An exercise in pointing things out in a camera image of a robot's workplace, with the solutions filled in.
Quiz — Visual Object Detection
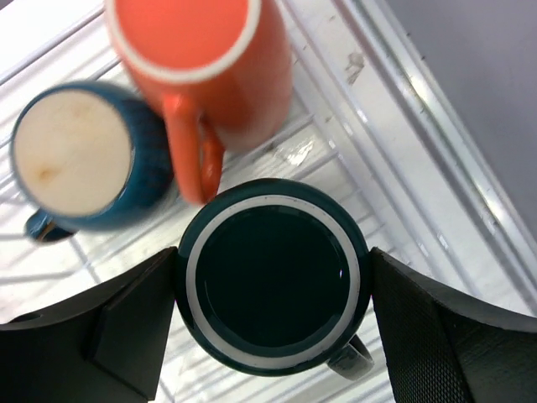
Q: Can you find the dark green ceramic mug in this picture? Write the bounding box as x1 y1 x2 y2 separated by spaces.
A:
174 179 374 380

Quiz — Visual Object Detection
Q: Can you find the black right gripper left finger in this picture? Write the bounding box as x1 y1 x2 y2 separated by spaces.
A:
1 247 177 402

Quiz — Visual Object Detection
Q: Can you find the orange ceramic mug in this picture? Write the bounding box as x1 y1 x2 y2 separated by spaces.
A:
104 1 292 204

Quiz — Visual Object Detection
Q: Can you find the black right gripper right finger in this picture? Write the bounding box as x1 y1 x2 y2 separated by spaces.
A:
369 248 536 402

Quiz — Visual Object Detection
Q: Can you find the blue mug cream interior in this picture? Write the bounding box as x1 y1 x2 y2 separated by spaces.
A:
9 81 174 243

